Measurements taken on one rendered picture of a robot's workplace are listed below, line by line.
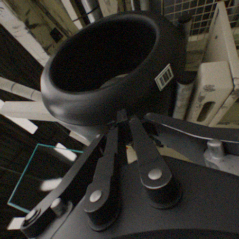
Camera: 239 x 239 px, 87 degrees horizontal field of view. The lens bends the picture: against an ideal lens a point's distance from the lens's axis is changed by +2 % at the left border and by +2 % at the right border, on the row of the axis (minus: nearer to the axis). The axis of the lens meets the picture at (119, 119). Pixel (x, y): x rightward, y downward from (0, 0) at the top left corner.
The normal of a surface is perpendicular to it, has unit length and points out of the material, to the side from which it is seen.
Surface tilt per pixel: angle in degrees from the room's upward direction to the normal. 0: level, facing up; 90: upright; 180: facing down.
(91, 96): 92
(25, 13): 180
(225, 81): 90
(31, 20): 180
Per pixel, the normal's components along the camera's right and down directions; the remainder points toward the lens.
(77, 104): -0.33, -0.29
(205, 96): -0.22, 0.88
